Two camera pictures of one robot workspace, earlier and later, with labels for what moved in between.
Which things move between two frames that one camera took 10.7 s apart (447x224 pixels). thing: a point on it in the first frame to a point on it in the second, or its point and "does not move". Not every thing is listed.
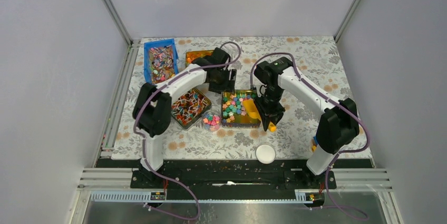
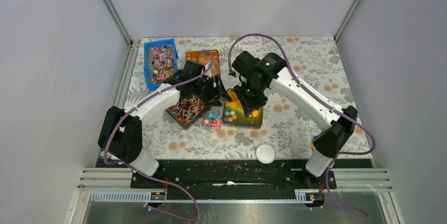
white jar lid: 265,153 does not move
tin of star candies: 234,115 does not move
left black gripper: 227,86 to 212,98
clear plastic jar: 212,120 does not move
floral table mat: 244,97 does not move
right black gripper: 273,115 to 249,105
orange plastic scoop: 253,112 to 235,104
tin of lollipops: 189,106 does not move
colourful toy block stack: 314,144 does not move
